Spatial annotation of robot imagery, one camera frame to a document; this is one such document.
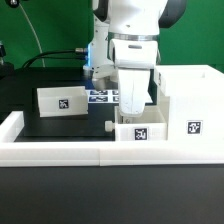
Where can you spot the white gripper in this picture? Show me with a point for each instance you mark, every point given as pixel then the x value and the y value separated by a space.
pixel 133 61

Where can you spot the white drawer cabinet box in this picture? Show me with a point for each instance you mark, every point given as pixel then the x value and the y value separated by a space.
pixel 191 99

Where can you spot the white front drawer with tag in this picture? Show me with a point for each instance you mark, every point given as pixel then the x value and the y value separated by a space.
pixel 151 126

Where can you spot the white drawer with tag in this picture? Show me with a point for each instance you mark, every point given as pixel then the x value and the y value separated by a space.
pixel 151 126
pixel 62 101

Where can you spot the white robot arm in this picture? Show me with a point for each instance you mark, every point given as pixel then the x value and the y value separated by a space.
pixel 132 20

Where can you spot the white rear drawer with tag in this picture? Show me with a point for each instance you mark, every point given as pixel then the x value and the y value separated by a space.
pixel 62 101

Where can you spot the white sheet with tags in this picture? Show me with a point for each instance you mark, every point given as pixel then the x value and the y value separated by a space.
pixel 103 96

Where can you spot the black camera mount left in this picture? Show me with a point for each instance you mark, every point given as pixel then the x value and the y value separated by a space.
pixel 6 68

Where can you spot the white U-shaped fence frame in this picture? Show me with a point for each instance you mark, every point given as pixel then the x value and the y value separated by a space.
pixel 36 154

